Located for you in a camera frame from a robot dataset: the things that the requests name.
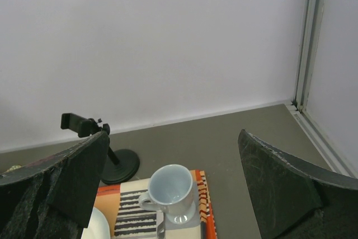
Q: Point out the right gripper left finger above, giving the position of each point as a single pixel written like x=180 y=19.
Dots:
x=54 y=197

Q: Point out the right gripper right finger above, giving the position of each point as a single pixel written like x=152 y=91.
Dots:
x=293 y=198

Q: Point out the black clamp phone stand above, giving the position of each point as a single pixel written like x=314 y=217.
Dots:
x=121 y=165

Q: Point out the small patterned bowl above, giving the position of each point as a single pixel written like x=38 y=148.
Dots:
x=14 y=167

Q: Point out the white plate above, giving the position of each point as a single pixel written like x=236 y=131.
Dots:
x=98 y=227

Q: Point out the patchwork placemat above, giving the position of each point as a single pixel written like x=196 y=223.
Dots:
x=130 y=213

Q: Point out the light blue cup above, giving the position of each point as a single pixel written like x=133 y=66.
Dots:
x=171 y=191

